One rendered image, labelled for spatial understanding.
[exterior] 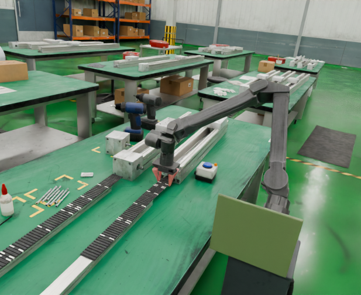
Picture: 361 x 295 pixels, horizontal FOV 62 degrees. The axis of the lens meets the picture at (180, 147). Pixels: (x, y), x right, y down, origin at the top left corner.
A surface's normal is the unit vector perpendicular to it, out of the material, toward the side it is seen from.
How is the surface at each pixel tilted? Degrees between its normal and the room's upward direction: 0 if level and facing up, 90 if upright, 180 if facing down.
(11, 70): 87
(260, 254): 90
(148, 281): 0
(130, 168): 90
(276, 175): 45
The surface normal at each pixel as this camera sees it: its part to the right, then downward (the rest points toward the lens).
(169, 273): 0.09, -0.91
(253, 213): -0.42, 0.32
